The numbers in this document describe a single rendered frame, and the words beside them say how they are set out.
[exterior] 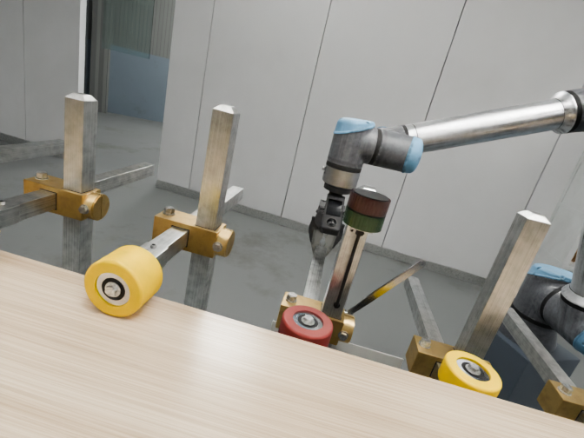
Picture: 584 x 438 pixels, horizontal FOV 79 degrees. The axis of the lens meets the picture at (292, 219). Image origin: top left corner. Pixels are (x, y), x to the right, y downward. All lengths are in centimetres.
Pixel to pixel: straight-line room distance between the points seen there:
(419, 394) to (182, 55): 350
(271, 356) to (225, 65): 320
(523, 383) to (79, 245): 136
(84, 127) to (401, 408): 63
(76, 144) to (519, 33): 315
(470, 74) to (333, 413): 305
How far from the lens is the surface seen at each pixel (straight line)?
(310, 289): 73
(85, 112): 70
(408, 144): 90
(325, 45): 331
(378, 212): 51
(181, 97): 372
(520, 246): 64
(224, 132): 58
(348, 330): 66
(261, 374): 46
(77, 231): 77
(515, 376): 147
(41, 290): 59
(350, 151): 86
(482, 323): 69
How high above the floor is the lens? 122
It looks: 19 degrees down
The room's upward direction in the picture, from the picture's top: 14 degrees clockwise
